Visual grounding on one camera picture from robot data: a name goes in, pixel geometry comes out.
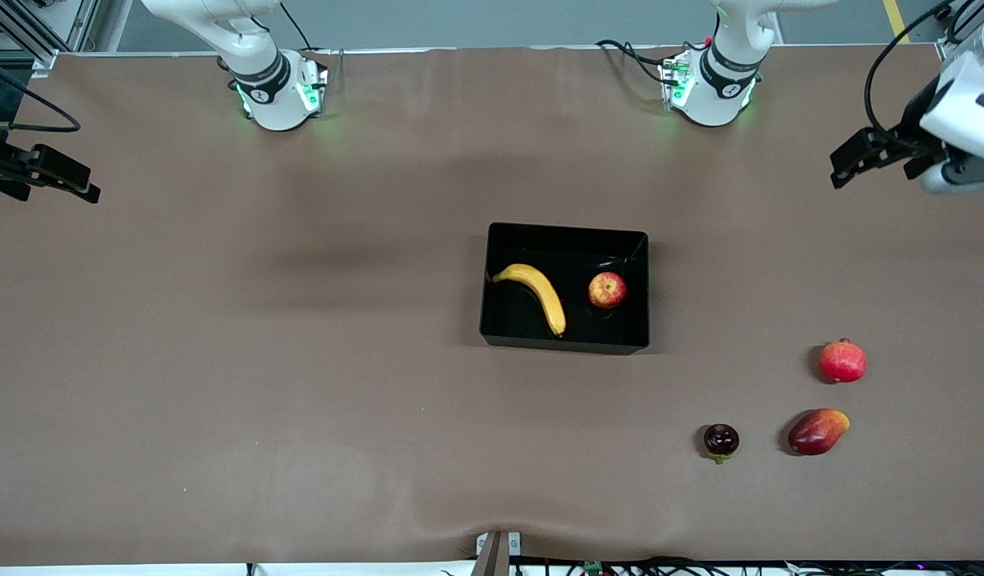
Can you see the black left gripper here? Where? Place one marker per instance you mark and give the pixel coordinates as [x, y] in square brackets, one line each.
[910, 128]

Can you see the red yellow apple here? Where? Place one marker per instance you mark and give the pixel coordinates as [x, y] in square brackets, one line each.
[607, 290]

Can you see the yellow banana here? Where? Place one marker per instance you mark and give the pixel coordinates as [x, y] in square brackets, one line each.
[544, 296]

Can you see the black plastic box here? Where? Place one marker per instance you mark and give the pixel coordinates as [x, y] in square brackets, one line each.
[524, 328]

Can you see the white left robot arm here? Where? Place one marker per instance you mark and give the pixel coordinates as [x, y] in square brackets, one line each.
[716, 88]

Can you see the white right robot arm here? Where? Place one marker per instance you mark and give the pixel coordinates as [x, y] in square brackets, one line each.
[272, 96]

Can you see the red pomegranate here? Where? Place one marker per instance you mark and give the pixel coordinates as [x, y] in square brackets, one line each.
[843, 362]

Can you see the table cover cloth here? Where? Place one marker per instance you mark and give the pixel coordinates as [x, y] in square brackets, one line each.
[300, 320]

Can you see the red yellow mango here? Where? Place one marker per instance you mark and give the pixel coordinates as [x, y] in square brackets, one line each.
[816, 432]

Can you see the dark purple mangosteen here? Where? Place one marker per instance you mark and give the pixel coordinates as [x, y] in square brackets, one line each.
[722, 438]

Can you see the aluminium frame profile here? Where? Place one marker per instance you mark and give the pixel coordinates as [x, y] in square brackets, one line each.
[28, 28]
[946, 50]

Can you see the grey metal bracket with post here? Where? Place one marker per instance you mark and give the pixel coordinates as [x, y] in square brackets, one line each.
[492, 560]

